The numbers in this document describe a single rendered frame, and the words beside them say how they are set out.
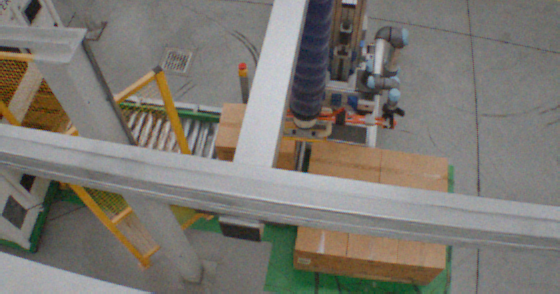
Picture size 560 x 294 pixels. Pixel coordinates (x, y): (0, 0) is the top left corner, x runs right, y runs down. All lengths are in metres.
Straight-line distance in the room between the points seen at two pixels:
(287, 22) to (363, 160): 2.72
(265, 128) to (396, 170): 2.92
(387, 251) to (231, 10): 3.49
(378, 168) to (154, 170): 3.18
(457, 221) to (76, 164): 0.85
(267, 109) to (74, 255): 3.63
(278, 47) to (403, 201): 0.64
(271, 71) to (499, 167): 3.97
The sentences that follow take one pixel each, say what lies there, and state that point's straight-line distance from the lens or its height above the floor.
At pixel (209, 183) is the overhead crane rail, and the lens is 1.04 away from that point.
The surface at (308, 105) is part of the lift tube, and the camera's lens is 3.23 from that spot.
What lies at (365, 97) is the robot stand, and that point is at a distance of 3.96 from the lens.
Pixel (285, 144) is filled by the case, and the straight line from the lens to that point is 3.68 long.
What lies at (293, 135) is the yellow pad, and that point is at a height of 1.13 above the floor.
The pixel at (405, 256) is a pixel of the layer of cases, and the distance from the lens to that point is 3.86.
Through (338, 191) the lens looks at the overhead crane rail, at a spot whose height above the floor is 3.21.
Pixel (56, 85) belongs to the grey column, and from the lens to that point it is 1.81.
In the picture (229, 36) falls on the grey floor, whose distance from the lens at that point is 5.66.
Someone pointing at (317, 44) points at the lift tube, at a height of 2.10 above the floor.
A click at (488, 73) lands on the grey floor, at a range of 5.79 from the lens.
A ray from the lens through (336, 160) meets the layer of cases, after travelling 4.09.
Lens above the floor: 4.14
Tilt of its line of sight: 59 degrees down
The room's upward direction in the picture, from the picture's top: 1 degrees counter-clockwise
